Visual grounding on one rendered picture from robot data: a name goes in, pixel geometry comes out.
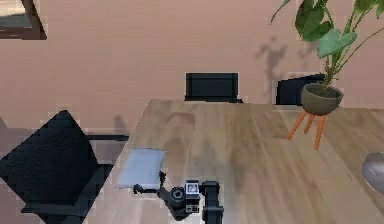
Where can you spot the wooden table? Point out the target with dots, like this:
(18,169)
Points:
(253,166)

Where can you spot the green house plant in pot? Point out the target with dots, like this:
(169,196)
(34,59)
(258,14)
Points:
(323,66)

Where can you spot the dark framed picture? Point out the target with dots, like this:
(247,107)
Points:
(20,20)

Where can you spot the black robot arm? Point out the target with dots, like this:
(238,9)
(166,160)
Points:
(210,200)

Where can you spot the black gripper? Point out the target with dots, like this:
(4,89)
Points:
(177,200)

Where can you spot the black chair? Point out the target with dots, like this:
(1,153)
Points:
(296,90)
(53,166)
(212,87)

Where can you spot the grey round object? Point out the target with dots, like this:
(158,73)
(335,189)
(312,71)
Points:
(374,172)

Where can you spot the pale blue paper sheet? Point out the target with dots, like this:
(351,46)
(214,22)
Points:
(142,168)

